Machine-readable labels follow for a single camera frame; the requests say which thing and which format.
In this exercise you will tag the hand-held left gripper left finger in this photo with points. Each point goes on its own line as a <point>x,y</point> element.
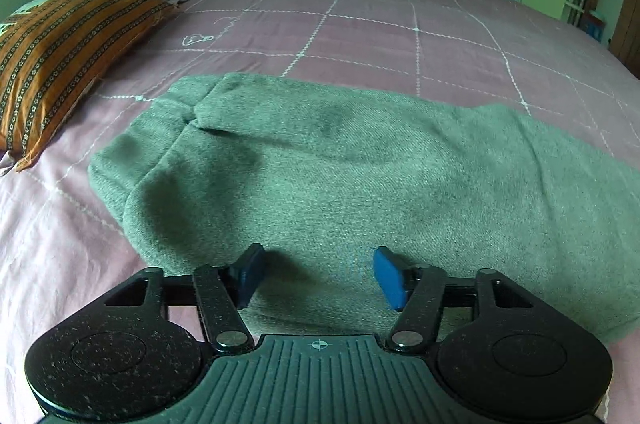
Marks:
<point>251,271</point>

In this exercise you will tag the pink checked bed sheet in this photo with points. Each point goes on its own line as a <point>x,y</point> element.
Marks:
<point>380,29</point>

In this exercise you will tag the grey-green pants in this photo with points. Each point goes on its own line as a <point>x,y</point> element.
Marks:
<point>350,184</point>

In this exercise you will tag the orange striped pillow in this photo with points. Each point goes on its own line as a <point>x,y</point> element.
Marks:
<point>60,59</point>

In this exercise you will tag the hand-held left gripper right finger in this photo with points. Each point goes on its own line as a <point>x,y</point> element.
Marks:
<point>390,276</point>

